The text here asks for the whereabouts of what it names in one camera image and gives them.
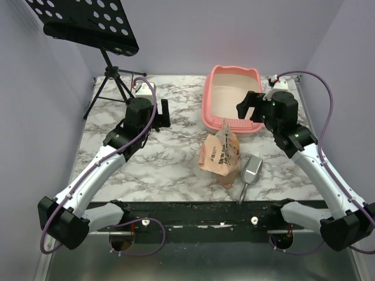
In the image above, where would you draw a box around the beige cat litter bag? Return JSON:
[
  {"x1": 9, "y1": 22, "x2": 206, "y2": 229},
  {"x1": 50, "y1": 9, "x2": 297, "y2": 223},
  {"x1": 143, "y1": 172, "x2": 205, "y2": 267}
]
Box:
[{"x1": 198, "y1": 125, "x2": 241, "y2": 190}]

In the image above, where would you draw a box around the silver metal scoop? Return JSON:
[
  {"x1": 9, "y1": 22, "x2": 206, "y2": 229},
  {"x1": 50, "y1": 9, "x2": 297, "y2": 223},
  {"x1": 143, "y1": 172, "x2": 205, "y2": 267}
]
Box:
[{"x1": 238, "y1": 155, "x2": 263, "y2": 204}]

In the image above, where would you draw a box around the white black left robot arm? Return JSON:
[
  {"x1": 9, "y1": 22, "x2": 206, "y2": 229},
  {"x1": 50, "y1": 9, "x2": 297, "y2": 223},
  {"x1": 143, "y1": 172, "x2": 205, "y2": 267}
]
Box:
[{"x1": 37, "y1": 97, "x2": 158, "y2": 255}]

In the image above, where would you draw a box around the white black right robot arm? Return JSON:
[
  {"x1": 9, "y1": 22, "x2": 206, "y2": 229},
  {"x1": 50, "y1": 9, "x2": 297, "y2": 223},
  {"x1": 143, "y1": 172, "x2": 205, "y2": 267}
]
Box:
[{"x1": 236, "y1": 91, "x2": 374, "y2": 251}]

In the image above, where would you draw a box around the pink plastic litter box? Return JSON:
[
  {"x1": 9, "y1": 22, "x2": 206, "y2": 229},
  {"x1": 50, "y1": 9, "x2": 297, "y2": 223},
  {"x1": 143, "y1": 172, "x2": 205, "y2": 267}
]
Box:
[{"x1": 202, "y1": 65, "x2": 263, "y2": 137}]

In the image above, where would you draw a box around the black perforated music stand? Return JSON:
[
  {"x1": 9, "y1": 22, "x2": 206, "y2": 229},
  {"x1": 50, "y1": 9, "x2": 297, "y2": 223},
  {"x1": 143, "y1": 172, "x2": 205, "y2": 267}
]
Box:
[{"x1": 27, "y1": 0, "x2": 146, "y2": 119}]

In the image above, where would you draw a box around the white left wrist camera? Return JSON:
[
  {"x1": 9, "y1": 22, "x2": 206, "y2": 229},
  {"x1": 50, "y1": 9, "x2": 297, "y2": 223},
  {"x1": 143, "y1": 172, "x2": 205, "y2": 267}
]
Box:
[{"x1": 134, "y1": 82, "x2": 153, "y2": 99}]

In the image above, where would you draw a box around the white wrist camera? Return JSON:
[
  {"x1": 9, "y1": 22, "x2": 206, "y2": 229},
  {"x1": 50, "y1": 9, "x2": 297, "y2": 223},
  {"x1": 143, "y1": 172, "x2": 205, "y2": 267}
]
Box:
[
  {"x1": 268, "y1": 75, "x2": 288, "y2": 91},
  {"x1": 134, "y1": 82, "x2": 153, "y2": 99}
]

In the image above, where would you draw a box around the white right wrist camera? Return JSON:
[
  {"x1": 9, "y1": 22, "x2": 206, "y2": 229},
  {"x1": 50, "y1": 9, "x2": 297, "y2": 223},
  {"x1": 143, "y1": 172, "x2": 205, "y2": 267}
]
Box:
[{"x1": 268, "y1": 75, "x2": 288, "y2": 91}]

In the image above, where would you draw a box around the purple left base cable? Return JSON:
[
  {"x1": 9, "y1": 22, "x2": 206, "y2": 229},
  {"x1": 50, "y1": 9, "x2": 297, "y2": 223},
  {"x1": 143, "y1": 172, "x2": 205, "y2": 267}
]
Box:
[{"x1": 110, "y1": 218, "x2": 166, "y2": 258}]

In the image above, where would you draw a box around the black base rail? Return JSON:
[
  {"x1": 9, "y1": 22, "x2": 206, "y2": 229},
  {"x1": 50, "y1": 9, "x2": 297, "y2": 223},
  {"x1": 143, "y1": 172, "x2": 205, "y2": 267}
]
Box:
[{"x1": 110, "y1": 198, "x2": 328, "y2": 244}]

